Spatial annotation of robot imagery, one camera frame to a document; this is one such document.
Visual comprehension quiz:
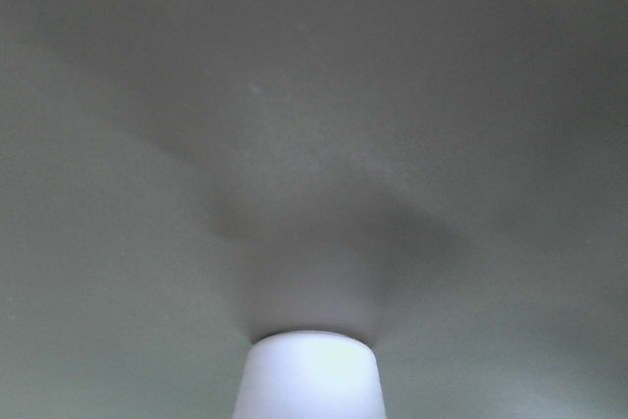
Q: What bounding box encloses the pink plastic cup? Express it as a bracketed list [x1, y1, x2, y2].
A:
[233, 331, 387, 419]

